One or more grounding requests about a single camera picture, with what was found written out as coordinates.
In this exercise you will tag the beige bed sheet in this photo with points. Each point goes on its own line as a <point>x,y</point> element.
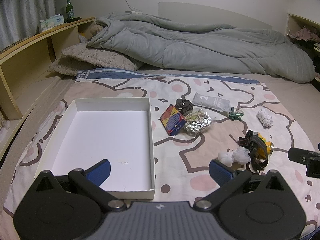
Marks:
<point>287,85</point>

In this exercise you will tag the green clip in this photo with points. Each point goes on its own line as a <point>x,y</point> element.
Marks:
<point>235,115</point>

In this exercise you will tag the red and blue small box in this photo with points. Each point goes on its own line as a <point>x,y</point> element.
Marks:
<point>172,123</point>

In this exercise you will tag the grey curtain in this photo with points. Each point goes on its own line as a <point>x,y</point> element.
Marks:
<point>22,15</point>

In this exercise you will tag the white plastic bag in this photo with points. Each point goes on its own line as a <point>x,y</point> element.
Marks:
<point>233,156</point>

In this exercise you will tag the bear printed blanket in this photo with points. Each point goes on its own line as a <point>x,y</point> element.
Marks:
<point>215,137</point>

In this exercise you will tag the white headboard panel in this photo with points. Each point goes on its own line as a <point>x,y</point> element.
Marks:
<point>212,15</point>

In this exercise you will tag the white rolled cloth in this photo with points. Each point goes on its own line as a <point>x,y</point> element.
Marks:
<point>265,118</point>

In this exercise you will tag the brown plush toy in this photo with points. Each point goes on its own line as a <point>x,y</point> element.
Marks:
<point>96,29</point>

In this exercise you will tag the grey fabric pouch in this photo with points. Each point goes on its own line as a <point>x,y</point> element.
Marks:
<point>212,102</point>

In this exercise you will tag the wooden side shelf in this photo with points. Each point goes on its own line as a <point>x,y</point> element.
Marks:
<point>295,22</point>

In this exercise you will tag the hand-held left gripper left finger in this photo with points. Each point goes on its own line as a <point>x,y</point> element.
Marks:
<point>100,173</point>

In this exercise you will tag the white charger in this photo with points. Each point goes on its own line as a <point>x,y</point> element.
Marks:
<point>133,12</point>

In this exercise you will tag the grey duvet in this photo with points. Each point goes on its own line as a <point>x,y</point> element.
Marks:
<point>187,47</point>

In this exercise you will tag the green glass bottle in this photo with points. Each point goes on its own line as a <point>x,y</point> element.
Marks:
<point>69,10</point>

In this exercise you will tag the tissue box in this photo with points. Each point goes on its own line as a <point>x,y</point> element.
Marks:
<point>51,23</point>

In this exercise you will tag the beige fuzzy pillow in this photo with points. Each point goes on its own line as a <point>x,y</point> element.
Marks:
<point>95,57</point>

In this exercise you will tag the black tray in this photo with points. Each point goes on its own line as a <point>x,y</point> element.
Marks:
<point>75,19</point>

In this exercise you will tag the white cardboard box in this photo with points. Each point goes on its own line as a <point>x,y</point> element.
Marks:
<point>100,142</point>

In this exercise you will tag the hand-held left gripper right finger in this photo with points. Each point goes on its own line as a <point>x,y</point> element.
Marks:
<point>220,173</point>

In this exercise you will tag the pink clothes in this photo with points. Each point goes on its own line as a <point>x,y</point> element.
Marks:
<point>303,33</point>

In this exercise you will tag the wooden headboard shelf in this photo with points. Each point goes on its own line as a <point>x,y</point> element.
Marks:
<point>25,62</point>

